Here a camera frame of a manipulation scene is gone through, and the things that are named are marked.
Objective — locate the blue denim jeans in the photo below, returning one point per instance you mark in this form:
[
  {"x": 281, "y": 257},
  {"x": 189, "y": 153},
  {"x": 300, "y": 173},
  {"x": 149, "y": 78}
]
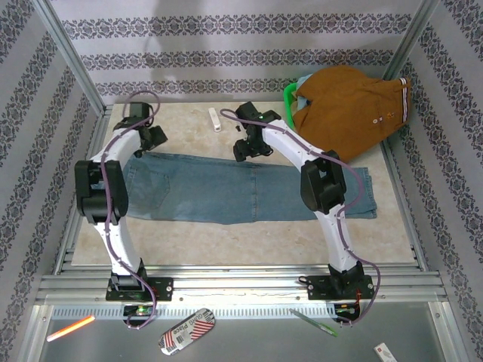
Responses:
[{"x": 211, "y": 192}]

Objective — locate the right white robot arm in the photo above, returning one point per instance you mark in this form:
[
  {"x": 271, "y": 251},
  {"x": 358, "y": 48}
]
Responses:
[{"x": 287, "y": 141}]

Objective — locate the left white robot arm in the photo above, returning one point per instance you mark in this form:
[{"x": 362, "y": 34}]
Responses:
[{"x": 120, "y": 147}]

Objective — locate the green plastic basket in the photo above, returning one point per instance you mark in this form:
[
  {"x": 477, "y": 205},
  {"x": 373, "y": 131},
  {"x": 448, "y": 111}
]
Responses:
[{"x": 288, "y": 109}]

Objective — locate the white plastic marker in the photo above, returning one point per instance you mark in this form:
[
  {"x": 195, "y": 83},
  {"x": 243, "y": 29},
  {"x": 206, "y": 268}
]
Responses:
[{"x": 215, "y": 119}]

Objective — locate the brown shirt pile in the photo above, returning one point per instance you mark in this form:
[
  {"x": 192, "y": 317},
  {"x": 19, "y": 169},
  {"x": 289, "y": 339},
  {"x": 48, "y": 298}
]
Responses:
[{"x": 347, "y": 109}]

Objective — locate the small circuit board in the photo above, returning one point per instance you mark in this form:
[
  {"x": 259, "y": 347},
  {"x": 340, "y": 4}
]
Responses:
[
  {"x": 345, "y": 310},
  {"x": 140, "y": 310}
]

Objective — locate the green pen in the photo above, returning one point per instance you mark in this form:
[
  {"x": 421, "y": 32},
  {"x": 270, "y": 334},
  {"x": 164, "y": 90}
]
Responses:
[{"x": 313, "y": 322}]

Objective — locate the flag print tin case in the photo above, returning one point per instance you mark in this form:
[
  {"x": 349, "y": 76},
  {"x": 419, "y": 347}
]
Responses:
[{"x": 186, "y": 332}]

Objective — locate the orange stick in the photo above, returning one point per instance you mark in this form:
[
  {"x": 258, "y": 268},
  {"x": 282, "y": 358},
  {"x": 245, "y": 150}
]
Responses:
[{"x": 69, "y": 329}]

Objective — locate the small white card box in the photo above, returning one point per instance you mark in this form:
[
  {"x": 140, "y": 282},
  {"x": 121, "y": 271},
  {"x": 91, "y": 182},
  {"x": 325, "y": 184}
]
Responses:
[{"x": 385, "y": 353}]

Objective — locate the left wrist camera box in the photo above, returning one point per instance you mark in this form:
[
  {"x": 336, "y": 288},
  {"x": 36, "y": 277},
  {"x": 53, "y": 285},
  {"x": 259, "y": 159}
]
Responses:
[{"x": 139, "y": 109}]

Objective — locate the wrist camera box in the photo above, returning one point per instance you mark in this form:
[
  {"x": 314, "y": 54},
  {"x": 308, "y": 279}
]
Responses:
[
  {"x": 139, "y": 109},
  {"x": 247, "y": 110}
]

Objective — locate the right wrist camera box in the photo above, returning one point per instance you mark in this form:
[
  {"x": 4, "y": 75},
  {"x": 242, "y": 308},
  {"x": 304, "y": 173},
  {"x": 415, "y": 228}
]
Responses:
[{"x": 247, "y": 110}]

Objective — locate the aluminium frame post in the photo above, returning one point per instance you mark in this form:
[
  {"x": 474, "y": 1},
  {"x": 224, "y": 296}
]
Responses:
[
  {"x": 409, "y": 34},
  {"x": 71, "y": 53}
]

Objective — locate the aluminium mounting rail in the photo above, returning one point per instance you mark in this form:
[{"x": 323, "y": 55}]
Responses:
[{"x": 241, "y": 283}]

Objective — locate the left arm's black base plate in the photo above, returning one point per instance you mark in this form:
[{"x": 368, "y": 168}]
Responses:
[{"x": 162, "y": 288}]

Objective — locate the right arm's black base plate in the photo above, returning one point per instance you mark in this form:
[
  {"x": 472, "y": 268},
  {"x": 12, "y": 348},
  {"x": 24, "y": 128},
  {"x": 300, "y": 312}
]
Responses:
[{"x": 319, "y": 288}]

